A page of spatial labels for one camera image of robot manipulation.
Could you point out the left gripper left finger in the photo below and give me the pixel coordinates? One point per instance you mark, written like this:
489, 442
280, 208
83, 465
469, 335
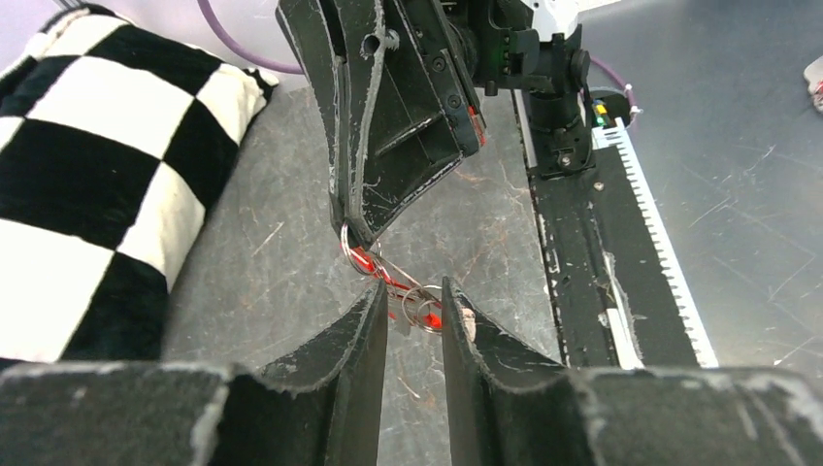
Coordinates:
318, 405

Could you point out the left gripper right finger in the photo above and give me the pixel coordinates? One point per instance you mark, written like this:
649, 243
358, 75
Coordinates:
508, 404

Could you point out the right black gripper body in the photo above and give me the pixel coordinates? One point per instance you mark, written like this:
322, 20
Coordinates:
448, 54

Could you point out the black white checkered pillow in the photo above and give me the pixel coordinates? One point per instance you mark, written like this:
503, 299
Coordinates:
116, 144

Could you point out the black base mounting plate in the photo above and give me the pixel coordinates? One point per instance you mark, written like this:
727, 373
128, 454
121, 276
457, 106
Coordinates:
610, 301

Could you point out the blue white cable duct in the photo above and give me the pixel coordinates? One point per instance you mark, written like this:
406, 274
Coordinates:
617, 137

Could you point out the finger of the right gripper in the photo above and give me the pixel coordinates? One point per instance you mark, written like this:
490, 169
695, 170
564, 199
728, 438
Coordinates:
317, 32
392, 105

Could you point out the spare keyring holder on floor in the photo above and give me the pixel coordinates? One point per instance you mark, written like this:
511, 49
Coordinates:
813, 76

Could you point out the red grey keyring holder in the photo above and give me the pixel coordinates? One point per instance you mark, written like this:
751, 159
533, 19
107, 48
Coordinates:
414, 303

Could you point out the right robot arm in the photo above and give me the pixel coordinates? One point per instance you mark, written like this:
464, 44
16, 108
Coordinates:
534, 47

